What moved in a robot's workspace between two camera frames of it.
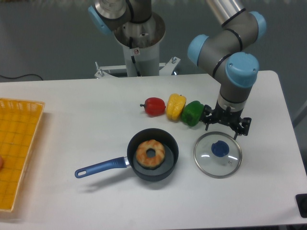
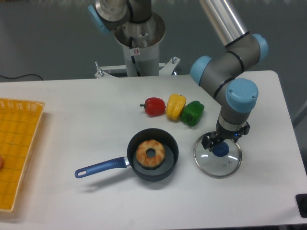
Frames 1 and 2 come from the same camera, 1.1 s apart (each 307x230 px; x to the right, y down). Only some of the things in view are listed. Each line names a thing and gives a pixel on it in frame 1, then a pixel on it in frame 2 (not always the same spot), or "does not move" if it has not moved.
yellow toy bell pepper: x=175 y=105 does not move
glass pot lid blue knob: x=220 y=148 does not move
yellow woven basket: x=20 y=120 does not move
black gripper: x=226 y=116 -> x=210 y=138
